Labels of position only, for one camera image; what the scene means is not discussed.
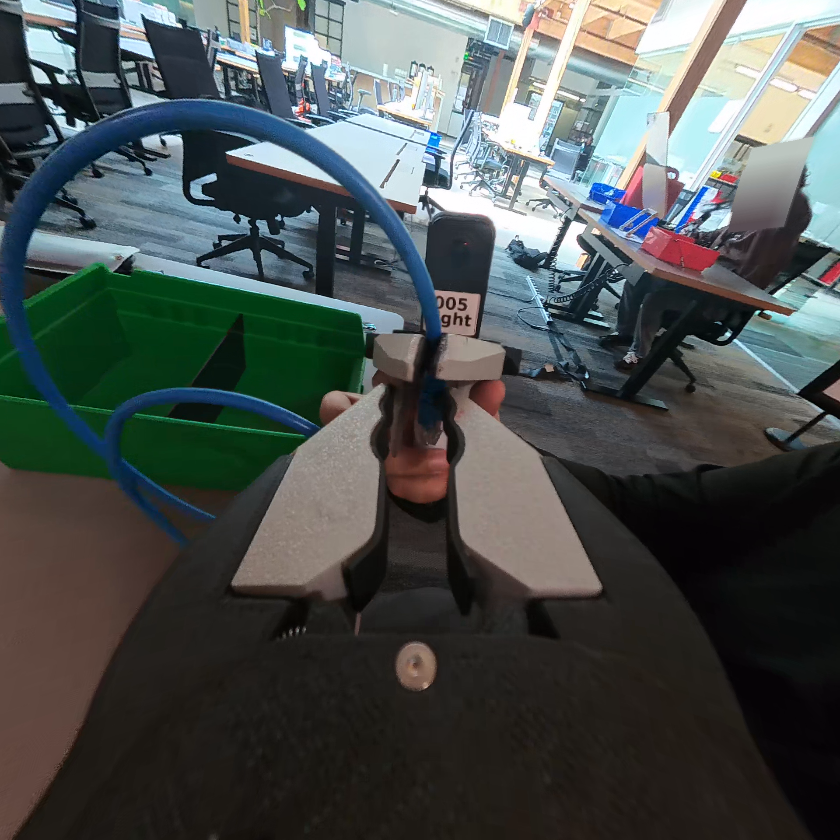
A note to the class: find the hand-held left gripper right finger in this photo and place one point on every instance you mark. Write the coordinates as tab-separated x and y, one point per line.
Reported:
518	518

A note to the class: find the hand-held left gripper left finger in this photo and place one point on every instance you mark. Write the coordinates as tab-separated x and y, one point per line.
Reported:
315	512

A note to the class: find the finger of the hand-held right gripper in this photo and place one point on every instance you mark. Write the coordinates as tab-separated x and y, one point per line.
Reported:
397	354
476	359

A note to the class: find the person's right hand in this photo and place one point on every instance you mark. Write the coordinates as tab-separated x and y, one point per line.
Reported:
420	476

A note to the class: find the black bag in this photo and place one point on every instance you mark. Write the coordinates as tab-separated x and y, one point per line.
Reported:
525	256

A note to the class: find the white power strip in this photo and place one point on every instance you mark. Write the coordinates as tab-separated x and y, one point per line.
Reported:
538	302

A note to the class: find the green plastic bin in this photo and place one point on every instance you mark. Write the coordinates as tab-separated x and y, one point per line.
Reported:
295	354

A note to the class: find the white office desk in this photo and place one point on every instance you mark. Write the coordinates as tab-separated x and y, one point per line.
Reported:
341	151

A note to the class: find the blue plastic bin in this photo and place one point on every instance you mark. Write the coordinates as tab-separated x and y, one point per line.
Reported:
627	220
607	193

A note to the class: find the red plastic bin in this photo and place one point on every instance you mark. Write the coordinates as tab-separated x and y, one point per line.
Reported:
676	249

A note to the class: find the black office chair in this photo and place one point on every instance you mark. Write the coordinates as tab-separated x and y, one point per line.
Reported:
98	39
272	85
210	164
177	59
19	118

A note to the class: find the wooden office desk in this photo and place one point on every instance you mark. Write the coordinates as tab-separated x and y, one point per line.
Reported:
722	289

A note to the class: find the black stand base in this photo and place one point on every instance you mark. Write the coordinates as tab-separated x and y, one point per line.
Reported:
820	394

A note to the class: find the wooden support post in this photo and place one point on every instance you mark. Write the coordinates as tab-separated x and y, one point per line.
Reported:
695	65

